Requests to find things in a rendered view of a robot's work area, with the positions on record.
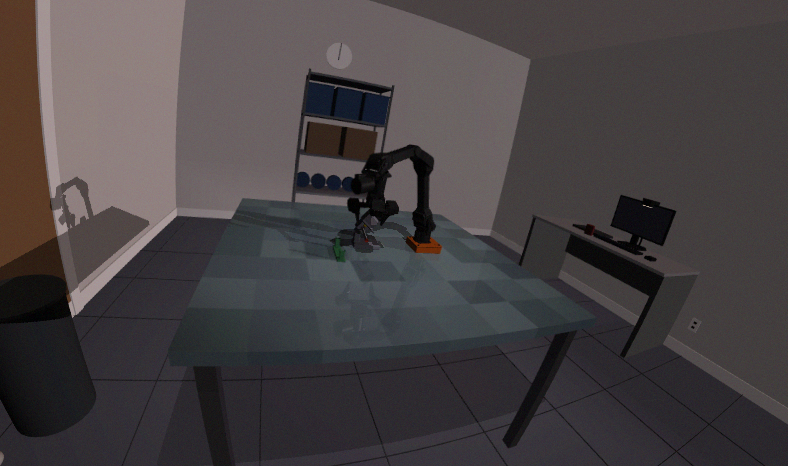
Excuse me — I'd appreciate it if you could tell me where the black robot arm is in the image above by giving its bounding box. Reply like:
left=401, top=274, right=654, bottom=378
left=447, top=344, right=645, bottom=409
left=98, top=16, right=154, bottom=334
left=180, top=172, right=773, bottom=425
left=350, top=145, right=436, bottom=244

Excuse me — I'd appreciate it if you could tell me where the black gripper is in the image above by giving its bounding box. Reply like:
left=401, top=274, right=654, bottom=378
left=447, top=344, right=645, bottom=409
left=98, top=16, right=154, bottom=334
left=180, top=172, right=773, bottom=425
left=347, top=191, right=399, bottom=226

